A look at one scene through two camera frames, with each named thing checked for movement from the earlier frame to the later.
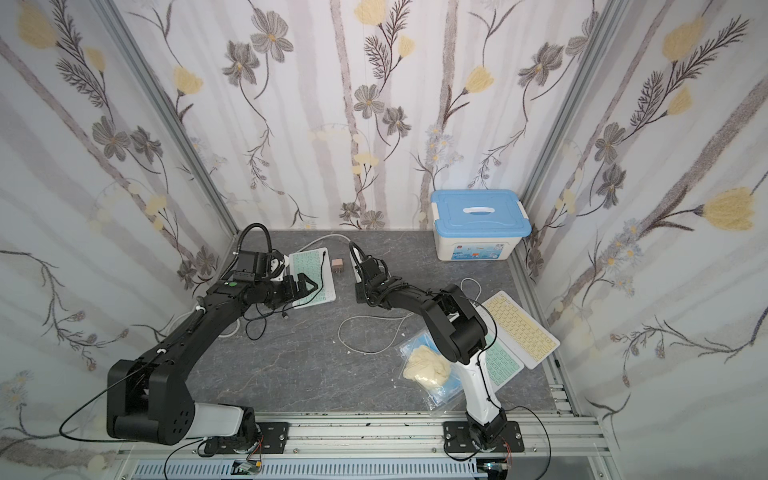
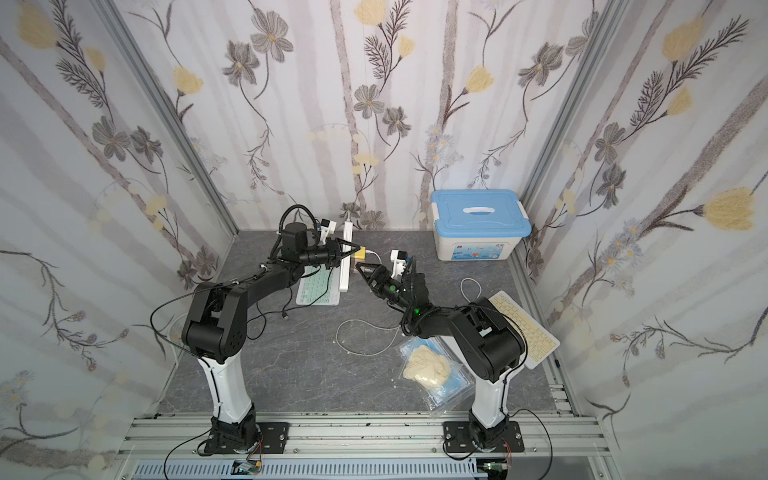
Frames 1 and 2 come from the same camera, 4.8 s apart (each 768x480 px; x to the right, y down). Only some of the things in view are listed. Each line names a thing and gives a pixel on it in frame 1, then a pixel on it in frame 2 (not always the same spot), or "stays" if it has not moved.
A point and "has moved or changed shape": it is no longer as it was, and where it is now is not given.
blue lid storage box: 479,224 stays
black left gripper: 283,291 -> 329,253
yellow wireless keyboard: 526,337 stays
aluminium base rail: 566,445 stays
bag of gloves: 425,368 stays
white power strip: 355,268 has moved or changed shape
